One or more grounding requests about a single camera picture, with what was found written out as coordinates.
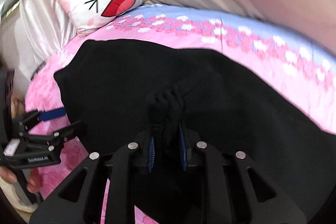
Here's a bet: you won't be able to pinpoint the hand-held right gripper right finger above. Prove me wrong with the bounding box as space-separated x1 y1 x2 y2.
178 122 307 224

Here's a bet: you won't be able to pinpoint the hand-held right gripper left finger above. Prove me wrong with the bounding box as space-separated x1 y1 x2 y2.
30 128 158 224

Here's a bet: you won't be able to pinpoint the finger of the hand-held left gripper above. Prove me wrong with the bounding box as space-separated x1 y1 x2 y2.
25 120 82 147
16 108 66 133

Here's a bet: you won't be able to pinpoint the black pants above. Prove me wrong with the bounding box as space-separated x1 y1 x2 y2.
53 39 336 224

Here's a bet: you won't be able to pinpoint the person's left hand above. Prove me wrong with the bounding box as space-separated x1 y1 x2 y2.
0 168 40 193

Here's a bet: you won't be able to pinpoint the tan cloth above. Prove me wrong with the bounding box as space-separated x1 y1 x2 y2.
0 179 29 216

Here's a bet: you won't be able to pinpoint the white satin curtain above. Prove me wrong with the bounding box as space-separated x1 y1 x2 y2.
0 0 82 83

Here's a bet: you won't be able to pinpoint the pink floral bedsheet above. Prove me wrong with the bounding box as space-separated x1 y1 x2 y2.
25 2 336 224

